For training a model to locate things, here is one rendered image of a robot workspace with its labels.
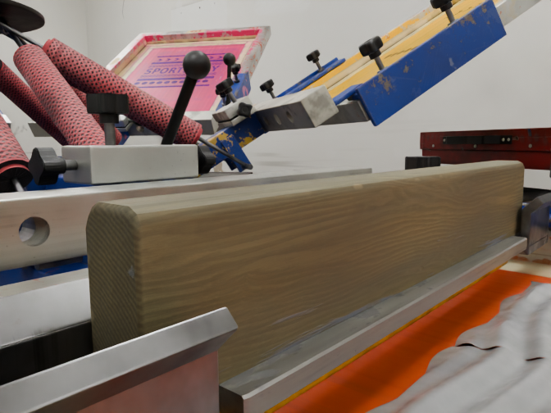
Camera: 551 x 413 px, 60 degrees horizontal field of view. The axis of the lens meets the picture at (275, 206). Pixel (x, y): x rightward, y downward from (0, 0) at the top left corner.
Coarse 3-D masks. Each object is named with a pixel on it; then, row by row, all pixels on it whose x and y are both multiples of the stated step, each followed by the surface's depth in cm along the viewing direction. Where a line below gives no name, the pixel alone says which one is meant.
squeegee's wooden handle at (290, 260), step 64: (192, 192) 18; (256, 192) 18; (320, 192) 21; (384, 192) 24; (448, 192) 31; (512, 192) 42; (128, 256) 14; (192, 256) 15; (256, 256) 18; (320, 256) 21; (384, 256) 25; (448, 256) 32; (128, 320) 14; (256, 320) 18; (320, 320) 21
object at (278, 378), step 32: (480, 256) 35; (512, 256) 39; (416, 288) 27; (448, 288) 29; (352, 320) 23; (384, 320) 23; (288, 352) 19; (320, 352) 19; (352, 352) 21; (224, 384) 17; (256, 384) 17; (288, 384) 18
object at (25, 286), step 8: (544, 248) 48; (520, 256) 50; (528, 256) 49; (536, 256) 49; (544, 256) 48; (72, 272) 33; (80, 272) 33; (88, 272) 33; (32, 280) 31; (40, 280) 31; (48, 280) 31; (56, 280) 31; (64, 280) 31; (72, 280) 31; (0, 288) 30; (8, 288) 30; (16, 288) 30; (24, 288) 30; (32, 288) 30; (0, 296) 28
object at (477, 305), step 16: (496, 272) 45; (512, 272) 45; (480, 288) 40; (496, 288) 40; (512, 288) 40; (448, 304) 37; (464, 304) 37; (480, 304) 37; (496, 304) 37; (432, 320) 33; (448, 320) 33; (464, 320) 33; (480, 320) 33; (416, 336) 31; (432, 336) 31; (448, 336) 31
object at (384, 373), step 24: (408, 336) 31; (360, 360) 27; (384, 360) 27; (408, 360) 27; (336, 384) 25; (360, 384) 25; (384, 384) 25; (408, 384) 25; (288, 408) 22; (312, 408) 22; (336, 408) 22; (360, 408) 22
